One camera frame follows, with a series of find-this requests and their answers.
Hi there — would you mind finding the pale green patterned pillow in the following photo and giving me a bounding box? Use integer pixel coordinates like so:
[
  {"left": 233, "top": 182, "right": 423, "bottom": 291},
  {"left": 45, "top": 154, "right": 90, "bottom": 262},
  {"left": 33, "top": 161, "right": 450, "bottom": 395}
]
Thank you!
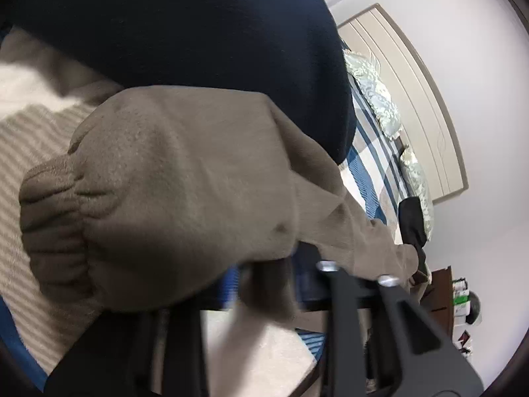
[
  {"left": 343, "top": 49, "right": 404, "bottom": 140},
  {"left": 399, "top": 148, "right": 435, "bottom": 243}
]

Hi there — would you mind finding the cream bed headboard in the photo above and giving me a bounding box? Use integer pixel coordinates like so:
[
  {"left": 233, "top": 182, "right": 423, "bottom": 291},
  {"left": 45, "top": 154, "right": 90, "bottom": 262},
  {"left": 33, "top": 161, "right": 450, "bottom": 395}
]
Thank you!
[{"left": 337, "top": 3, "right": 469, "bottom": 204}]

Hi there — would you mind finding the dark round object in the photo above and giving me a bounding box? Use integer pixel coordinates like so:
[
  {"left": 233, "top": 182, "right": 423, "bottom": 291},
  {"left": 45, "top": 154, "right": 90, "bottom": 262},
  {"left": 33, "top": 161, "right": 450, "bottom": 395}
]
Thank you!
[{"left": 466, "top": 290, "right": 483, "bottom": 324}]

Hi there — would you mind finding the taupe fleece garment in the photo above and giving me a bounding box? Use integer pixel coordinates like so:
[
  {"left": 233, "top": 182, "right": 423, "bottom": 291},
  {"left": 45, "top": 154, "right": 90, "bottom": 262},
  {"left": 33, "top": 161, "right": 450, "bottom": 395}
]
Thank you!
[{"left": 19, "top": 85, "right": 432, "bottom": 325}]

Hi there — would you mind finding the black cloth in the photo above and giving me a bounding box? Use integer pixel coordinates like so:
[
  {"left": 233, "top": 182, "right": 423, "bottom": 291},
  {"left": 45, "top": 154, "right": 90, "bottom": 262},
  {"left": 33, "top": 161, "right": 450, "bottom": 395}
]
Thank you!
[{"left": 398, "top": 196, "right": 429, "bottom": 274}]

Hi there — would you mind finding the brown wooden desk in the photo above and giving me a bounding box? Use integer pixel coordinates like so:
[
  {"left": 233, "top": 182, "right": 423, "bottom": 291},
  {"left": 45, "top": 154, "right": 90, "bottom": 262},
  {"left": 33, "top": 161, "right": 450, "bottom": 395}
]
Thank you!
[{"left": 419, "top": 265, "right": 455, "bottom": 342}]

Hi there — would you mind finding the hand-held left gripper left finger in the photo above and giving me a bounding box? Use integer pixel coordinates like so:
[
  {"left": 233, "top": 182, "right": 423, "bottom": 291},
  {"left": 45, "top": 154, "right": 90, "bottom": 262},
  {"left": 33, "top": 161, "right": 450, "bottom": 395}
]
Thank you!
[{"left": 43, "top": 308, "right": 208, "bottom": 397}]

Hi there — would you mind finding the blue striped blanket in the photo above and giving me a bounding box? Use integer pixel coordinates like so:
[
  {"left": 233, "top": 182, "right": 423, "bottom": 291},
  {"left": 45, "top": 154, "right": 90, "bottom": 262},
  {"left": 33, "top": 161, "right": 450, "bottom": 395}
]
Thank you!
[{"left": 0, "top": 25, "right": 418, "bottom": 397}]

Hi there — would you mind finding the red black packet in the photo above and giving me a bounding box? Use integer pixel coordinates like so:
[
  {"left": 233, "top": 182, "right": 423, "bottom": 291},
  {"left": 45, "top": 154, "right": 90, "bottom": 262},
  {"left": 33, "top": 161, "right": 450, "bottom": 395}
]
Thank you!
[{"left": 456, "top": 330, "right": 472, "bottom": 357}]

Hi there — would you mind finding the navy dark cloth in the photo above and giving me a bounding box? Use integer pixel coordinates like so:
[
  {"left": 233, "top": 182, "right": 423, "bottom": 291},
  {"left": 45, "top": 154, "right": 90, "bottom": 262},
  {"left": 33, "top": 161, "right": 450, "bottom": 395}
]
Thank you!
[{"left": 0, "top": 0, "right": 357, "bottom": 165}]

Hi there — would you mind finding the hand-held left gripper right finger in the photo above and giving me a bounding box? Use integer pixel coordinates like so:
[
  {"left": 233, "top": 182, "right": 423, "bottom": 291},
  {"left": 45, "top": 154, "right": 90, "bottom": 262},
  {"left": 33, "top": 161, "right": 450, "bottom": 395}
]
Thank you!
[{"left": 317, "top": 260, "right": 485, "bottom": 397}]

